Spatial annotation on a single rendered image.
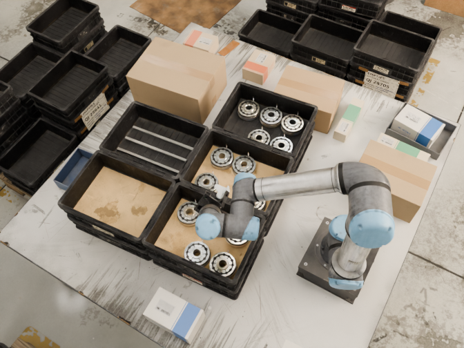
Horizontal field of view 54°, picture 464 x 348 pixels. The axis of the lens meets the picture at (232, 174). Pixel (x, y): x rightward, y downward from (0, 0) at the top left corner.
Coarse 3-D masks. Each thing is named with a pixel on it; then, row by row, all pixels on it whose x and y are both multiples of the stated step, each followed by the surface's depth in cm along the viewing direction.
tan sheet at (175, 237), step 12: (180, 204) 192; (168, 228) 187; (180, 228) 187; (192, 228) 186; (168, 240) 184; (180, 240) 184; (192, 240) 184; (204, 240) 183; (216, 240) 183; (180, 252) 181; (216, 252) 181; (240, 252) 180
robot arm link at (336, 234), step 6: (336, 216) 166; (342, 216) 165; (336, 222) 164; (342, 222) 163; (330, 228) 163; (336, 228) 162; (342, 228) 162; (330, 234) 165; (336, 234) 161; (342, 234) 160; (330, 240) 164; (336, 240) 162; (342, 240) 160; (330, 246) 163; (336, 246) 161
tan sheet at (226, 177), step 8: (208, 160) 204; (200, 168) 201; (208, 168) 201; (256, 168) 200; (264, 168) 200; (272, 168) 200; (216, 176) 199; (224, 176) 199; (232, 176) 199; (256, 176) 198; (264, 176) 198; (224, 184) 197; (232, 184) 196; (216, 192) 195
